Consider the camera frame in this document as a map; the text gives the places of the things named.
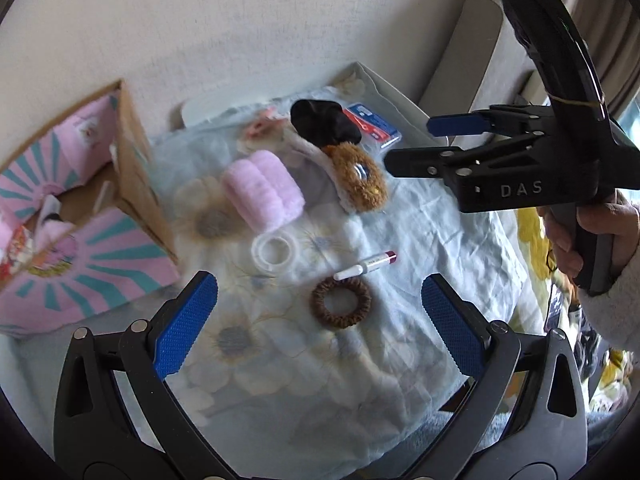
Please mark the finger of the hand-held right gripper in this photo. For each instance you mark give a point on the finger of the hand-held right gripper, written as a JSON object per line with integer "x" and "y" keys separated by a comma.
{"x": 455, "y": 125}
{"x": 415, "y": 164}

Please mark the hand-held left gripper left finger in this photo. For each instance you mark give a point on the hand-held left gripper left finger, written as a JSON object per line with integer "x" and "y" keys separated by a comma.
{"x": 185, "y": 325}

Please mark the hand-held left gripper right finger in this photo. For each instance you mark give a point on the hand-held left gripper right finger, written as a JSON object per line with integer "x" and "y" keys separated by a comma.
{"x": 452, "y": 330}

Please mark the blue blister packet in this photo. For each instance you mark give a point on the blue blister packet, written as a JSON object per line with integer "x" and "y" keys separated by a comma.
{"x": 372, "y": 122}

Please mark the brown plush toy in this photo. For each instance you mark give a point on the brown plush toy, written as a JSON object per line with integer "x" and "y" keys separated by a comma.
{"x": 350, "y": 185}

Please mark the black scrunchie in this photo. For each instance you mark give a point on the black scrunchie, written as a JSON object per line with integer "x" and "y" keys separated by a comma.
{"x": 320, "y": 120}

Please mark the white lip balm tube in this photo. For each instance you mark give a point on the white lip balm tube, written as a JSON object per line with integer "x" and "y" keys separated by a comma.
{"x": 367, "y": 263}

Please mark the brown scrunchie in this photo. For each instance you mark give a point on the brown scrunchie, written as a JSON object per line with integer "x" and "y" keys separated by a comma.
{"x": 320, "y": 305}

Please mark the cardboard box with pink lining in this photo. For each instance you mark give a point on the cardboard box with pink lining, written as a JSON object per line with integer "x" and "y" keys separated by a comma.
{"x": 135, "y": 180}

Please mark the pink fluffy wristband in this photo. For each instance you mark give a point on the pink fluffy wristband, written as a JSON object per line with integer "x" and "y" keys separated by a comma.
{"x": 262, "y": 190}
{"x": 55, "y": 234}

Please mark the pink hair clip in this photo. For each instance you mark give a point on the pink hair clip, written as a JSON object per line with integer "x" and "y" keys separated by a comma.
{"x": 260, "y": 127}

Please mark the red patterned packet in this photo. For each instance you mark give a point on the red patterned packet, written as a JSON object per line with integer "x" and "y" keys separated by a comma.
{"x": 17, "y": 250}

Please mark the person's right forearm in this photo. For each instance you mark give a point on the person's right forearm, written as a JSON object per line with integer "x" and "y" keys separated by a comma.
{"x": 615, "y": 310}

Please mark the person's right hand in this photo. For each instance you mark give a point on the person's right hand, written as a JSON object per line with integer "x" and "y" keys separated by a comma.
{"x": 615, "y": 225}

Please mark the pale yellow floral cloth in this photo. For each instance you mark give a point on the pale yellow floral cloth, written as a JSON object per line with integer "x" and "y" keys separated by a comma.
{"x": 530, "y": 240}

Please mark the light blue floral cloth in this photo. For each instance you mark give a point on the light blue floral cloth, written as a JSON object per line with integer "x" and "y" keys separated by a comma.
{"x": 350, "y": 385}

